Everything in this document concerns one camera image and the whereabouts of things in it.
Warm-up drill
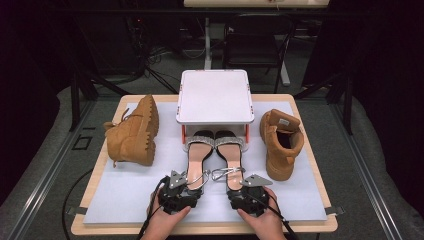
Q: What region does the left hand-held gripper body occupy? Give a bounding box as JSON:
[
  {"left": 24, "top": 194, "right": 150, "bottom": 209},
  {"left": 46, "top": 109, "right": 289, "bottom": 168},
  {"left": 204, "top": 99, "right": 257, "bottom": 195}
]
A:
[{"left": 157, "top": 170, "right": 201, "bottom": 215}]

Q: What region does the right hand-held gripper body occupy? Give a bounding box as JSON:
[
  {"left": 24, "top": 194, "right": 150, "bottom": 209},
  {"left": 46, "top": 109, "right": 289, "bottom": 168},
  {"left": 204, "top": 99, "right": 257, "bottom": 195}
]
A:
[{"left": 229, "top": 173, "right": 274, "bottom": 218}]

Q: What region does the black rhinestone strap sandal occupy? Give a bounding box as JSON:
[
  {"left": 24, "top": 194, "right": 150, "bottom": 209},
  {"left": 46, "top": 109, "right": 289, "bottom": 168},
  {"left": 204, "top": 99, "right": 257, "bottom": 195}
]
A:
[
  {"left": 184, "top": 129, "right": 215, "bottom": 198},
  {"left": 211, "top": 129, "right": 249, "bottom": 196}
]

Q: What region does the tan suede boot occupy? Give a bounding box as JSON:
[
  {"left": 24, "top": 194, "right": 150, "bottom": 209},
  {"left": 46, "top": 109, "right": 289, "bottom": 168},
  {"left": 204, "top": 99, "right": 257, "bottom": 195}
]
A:
[
  {"left": 103, "top": 94, "right": 160, "bottom": 168},
  {"left": 259, "top": 108, "right": 305, "bottom": 182}
]

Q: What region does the white two-tier shoe rack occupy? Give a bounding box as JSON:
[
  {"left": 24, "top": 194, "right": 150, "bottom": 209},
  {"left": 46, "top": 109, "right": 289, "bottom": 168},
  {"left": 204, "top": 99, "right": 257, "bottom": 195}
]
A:
[{"left": 175, "top": 69, "right": 256, "bottom": 153}]

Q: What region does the person's left hand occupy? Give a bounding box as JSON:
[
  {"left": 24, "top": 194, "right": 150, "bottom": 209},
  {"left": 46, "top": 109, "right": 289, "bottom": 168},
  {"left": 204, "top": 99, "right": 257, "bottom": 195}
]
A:
[{"left": 141, "top": 194, "right": 193, "bottom": 240}]

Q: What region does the person's right hand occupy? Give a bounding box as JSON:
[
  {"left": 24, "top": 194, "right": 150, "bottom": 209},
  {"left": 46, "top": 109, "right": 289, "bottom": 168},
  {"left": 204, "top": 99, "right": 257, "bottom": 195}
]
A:
[{"left": 237, "top": 186, "right": 288, "bottom": 240}]

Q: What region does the white table mat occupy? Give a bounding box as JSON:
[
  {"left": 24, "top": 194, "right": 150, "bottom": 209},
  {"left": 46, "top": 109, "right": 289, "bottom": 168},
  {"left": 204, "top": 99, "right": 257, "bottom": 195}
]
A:
[{"left": 83, "top": 100, "right": 329, "bottom": 224}]

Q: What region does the grey metal table clip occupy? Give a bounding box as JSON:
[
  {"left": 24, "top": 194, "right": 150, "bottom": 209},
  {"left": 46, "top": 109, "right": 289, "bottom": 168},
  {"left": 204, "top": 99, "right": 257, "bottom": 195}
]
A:
[
  {"left": 66, "top": 206, "right": 88, "bottom": 216},
  {"left": 324, "top": 206, "right": 346, "bottom": 216}
]

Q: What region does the black metal stand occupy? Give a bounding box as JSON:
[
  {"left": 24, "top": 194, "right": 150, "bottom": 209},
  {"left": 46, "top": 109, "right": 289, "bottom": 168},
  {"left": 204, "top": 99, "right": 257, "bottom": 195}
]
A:
[
  {"left": 293, "top": 68, "right": 355, "bottom": 136},
  {"left": 68, "top": 63, "right": 133, "bottom": 132}
]

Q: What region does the white desk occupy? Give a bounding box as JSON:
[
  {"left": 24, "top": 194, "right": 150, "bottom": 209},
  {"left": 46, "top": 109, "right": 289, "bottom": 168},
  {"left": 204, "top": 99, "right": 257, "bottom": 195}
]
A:
[{"left": 183, "top": 0, "right": 331, "bottom": 88}]

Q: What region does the black folding chair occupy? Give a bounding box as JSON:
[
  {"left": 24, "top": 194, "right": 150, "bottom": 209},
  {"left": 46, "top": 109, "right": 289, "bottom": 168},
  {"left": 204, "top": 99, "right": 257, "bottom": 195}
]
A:
[{"left": 222, "top": 13, "right": 298, "bottom": 94}]

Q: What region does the right hand-held gripper black cable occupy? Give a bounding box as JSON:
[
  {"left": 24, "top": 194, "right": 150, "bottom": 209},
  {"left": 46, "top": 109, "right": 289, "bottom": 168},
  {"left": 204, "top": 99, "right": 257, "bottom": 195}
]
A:
[{"left": 253, "top": 191, "right": 298, "bottom": 240}]

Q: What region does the hand-held gripper black cable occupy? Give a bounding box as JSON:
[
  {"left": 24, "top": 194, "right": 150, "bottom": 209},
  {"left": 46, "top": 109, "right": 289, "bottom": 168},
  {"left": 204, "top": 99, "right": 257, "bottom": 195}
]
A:
[
  {"left": 136, "top": 175, "right": 169, "bottom": 240},
  {"left": 253, "top": 191, "right": 298, "bottom": 240}
]

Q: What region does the left hand-held gripper black cable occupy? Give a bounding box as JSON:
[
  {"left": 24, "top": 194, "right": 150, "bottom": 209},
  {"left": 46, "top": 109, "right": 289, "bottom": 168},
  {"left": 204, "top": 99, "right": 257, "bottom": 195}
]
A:
[{"left": 136, "top": 175, "right": 169, "bottom": 240}]

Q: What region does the black floor cable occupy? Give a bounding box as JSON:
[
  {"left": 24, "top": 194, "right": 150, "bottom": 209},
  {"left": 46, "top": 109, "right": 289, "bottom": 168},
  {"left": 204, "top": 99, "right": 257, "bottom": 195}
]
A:
[{"left": 61, "top": 168, "right": 94, "bottom": 240}]

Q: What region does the aluminium floor rail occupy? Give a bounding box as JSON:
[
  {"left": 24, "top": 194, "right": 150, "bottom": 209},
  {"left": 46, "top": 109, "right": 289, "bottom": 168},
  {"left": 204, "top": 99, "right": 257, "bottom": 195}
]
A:
[
  {"left": 8, "top": 99, "right": 98, "bottom": 240},
  {"left": 328, "top": 99, "right": 406, "bottom": 240}
]

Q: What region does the bundle of black cables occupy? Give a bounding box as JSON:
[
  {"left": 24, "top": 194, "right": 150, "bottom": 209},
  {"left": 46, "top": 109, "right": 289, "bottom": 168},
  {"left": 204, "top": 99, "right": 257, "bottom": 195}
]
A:
[{"left": 124, "top": 16, "right": 183, "bottom": 96}]

